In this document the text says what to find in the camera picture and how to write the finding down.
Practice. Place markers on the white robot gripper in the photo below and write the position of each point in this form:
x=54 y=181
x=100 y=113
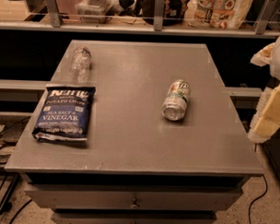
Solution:
x=267 y=121

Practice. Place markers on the green 7up soda can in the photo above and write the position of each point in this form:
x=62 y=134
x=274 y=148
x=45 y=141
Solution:
x=175 y=104

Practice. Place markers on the colourful snack bag on shelf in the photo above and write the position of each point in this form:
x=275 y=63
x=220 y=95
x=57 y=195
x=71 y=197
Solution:
x=220 y=14

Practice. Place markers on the dark bag on shelf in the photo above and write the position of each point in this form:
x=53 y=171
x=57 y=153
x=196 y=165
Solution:
x=173 y=10

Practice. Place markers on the round metal drawer knob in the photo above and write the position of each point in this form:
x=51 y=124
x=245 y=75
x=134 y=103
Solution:
x=134 y=205

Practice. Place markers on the clear plastic water bottle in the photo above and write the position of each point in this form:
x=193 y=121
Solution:
x=80 y=64

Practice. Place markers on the clear plastic container on shelf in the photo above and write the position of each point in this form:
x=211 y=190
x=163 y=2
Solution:
x=93 y=11

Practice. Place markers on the blue kettle chips bag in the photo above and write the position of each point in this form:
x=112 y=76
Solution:
x=65 y=114

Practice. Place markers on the metal shelf rail frame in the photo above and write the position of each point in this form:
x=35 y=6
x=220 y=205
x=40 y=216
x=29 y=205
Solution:
x=263 y=19

